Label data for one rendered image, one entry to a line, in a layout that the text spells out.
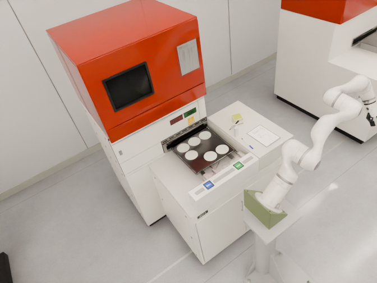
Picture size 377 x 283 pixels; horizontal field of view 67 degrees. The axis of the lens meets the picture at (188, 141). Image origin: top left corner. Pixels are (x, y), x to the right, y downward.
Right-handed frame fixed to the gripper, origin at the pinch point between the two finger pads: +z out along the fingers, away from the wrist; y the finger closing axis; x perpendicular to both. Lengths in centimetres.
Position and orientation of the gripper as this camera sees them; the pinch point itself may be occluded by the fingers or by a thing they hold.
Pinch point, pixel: (376, 122)
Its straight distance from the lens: 243.3
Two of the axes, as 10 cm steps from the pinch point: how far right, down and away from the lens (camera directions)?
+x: -4.5, 0.3, 8.9
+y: 7.9, -4.6, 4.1
